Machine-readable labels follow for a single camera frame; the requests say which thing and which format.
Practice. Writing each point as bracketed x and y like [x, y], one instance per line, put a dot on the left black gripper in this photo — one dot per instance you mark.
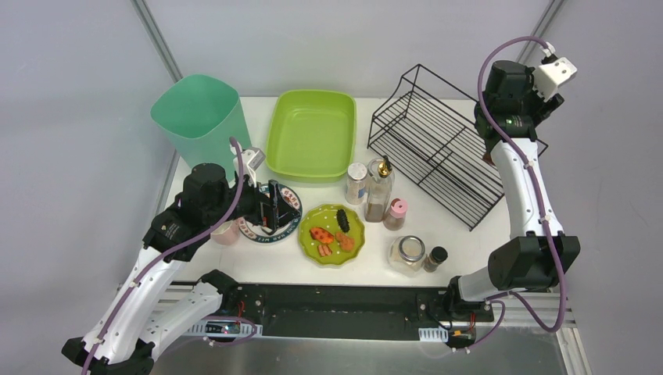
[264, 208]

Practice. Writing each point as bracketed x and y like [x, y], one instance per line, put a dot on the tall oil bottle gold pump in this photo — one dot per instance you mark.
[379, 185]

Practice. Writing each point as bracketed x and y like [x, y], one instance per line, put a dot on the large glass jar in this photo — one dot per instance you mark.
[406, 255]

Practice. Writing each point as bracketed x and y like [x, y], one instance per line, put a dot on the oil bottle gold spout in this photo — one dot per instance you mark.
[487, 158]

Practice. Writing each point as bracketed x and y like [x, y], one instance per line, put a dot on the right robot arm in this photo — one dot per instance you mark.
[516, 99]

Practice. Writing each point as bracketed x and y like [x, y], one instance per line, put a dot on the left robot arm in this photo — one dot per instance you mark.
[130, 337]

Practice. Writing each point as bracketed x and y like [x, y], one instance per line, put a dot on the white plate teal rim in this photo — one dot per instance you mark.
[259, 235]

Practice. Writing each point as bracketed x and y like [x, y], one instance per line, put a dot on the orange grilled fish piece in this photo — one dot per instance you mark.
[321, 235]

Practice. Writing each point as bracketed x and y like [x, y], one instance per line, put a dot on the green dotted plate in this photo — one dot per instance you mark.
[325, 216]

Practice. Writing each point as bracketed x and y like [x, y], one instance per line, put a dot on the pork belly piece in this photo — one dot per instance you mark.
[324, 250]

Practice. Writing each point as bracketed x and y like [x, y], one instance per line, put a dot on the pink white mug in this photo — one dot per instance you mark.
[226, 234]

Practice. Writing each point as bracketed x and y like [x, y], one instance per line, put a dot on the black sea cucumber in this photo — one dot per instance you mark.
[342, 220]

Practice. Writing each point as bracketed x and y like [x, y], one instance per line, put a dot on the fried chicken nugget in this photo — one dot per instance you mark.
[346, 243]

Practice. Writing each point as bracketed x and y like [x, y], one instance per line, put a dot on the white grain shaker jar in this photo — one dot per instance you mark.
[356, 178]

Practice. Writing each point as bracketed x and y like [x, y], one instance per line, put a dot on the lime green plastic basin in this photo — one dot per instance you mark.
[312, 135]

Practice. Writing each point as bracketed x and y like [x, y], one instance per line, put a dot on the pink lid spice jar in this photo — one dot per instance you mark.
[395, 214]

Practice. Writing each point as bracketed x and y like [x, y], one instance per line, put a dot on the teal plastic bin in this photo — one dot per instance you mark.
[198, 115]

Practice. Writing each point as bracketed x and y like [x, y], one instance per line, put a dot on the small black cap spice bottle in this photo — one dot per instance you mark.
[434, 259]

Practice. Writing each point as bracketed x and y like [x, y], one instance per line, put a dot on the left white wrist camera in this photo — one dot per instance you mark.
[252, 159]

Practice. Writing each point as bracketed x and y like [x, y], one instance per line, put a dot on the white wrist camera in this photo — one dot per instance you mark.
[552, 73]
[252, 159]

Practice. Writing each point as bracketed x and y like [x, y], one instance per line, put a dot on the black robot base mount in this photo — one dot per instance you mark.
[348, 312]

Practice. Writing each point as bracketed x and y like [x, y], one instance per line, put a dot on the black wire rack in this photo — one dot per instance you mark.
[426, 129]

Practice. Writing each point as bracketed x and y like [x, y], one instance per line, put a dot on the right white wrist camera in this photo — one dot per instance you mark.
[552, 73]

